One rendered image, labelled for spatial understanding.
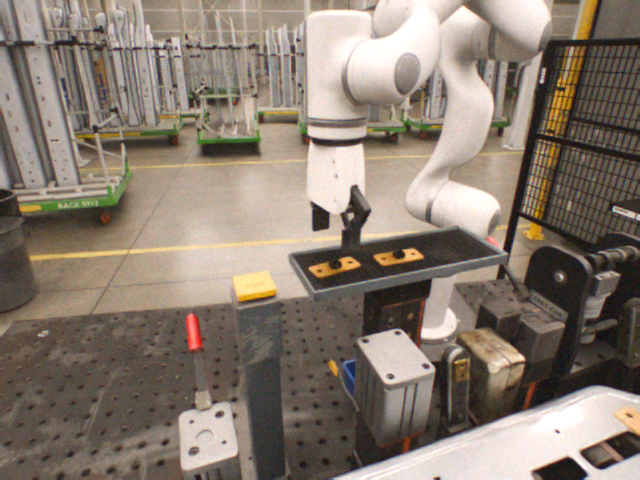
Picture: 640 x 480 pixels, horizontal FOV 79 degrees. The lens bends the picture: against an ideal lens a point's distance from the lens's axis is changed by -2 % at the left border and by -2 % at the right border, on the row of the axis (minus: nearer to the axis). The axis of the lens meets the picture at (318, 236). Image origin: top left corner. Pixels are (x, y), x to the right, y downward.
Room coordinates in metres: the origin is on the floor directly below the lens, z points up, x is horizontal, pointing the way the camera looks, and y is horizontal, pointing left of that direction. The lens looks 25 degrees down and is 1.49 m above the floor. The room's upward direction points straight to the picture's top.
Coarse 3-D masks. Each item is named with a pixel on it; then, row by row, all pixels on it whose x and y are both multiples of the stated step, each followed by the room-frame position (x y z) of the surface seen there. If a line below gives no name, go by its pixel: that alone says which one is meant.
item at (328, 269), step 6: (342, 258) 0.61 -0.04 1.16; (348, 258) 0.61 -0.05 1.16; (324, 264) 0.59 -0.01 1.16; (330, 264) 0.58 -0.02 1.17; (336, 264) 0.57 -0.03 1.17; (342, 264) 0.58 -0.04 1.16; (348, 264) 0.59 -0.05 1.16; (354, 264) 0.59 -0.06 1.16; (312, 270) 0.57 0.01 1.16; (318, 270) 0.57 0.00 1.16; (324, 270) 0.57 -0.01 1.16; (330, 270) 0.57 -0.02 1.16; (336, 270) 0.57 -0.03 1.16; (342, 270) 0.57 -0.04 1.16; (348, 270) 0.57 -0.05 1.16; (318, 276) 0.55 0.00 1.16; (324, 276) 0.55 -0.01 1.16
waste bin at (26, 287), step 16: (0, 192) 2.41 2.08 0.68; (0, 208) 2.13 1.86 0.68; (16, 208) 2.26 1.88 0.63; (0, 224) 2.11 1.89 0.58; (16, 224) 2.21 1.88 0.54; (0, 240) 2.10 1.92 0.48; (16, 240) 2.20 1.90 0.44; (0, 256) 2.08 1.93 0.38; (16, 256) 2.16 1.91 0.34; (0, 272) 2.06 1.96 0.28; (16, 272) 2.14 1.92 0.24; (32, 272) 2.27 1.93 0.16; (0, 288) 2.05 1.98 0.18; (16, 288) 2.11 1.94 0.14; (32, 288) 2.21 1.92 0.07; (0, 304) 2.03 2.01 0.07; (16, 304) 2.09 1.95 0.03
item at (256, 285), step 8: (264, 272) 0.56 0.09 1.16; (240, 280) 0.54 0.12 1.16; (248, 280) 0.54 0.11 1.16; (256, 280) 0.54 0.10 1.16; (264, 280) 0.54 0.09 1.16; (240, 288) 0.52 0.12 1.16; (248, 288) 0.52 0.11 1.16; (256, 288) 0.52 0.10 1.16; (264, 288) 0.52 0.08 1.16; (272, 288) 0.52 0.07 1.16; (240, 296) 0.50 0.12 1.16; (248, 296) 0.50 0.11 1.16; (256, 296) 0.50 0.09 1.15; (264, 296) 0.51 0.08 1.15
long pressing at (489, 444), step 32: (512, 416) 0.41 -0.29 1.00; (544, 416) 0.41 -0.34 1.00; (576, 416) 0.41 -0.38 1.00; (608, 416) 0.41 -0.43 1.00; (416, 448) 0.36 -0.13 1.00; (448, 448) 0.36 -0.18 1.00; (480, 448) 0.36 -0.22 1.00; (512, 448) 0.36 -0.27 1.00; (544, 448) 0.36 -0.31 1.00; (576, 448) 0.36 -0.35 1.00
